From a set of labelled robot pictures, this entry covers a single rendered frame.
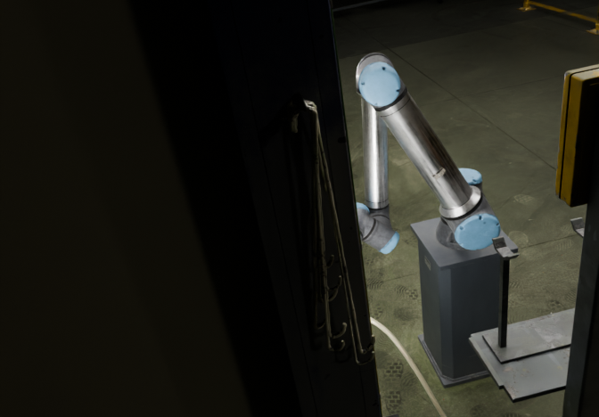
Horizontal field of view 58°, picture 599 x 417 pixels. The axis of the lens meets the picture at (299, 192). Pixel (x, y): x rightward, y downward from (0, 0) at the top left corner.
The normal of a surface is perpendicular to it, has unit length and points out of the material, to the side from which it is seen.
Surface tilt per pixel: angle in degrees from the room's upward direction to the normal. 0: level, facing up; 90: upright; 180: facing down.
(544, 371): 0
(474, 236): 94
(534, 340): 0
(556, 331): 0
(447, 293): 90
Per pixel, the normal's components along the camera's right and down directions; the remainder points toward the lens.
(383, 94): -0.10, 0.40
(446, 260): -0.15, -0.86
